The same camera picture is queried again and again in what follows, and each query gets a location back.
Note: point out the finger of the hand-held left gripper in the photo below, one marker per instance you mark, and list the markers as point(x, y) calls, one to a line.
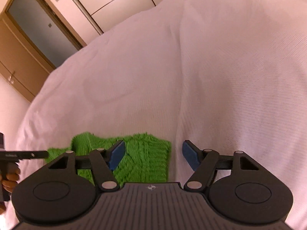
point(26, 155)

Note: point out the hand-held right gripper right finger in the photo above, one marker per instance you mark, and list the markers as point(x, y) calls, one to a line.
point(191, 155)

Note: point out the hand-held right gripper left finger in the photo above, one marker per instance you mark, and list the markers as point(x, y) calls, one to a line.
point(117, 155)

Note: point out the green knit sweater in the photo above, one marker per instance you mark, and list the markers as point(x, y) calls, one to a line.
point(144, 155)

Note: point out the person's left hand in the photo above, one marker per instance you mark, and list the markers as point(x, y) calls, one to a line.
point(13, 177)

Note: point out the white bed duvet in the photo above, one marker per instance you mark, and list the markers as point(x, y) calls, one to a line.
point(168, 64)

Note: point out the brown wooden door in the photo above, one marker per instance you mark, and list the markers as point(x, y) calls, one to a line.
point(19, 60)

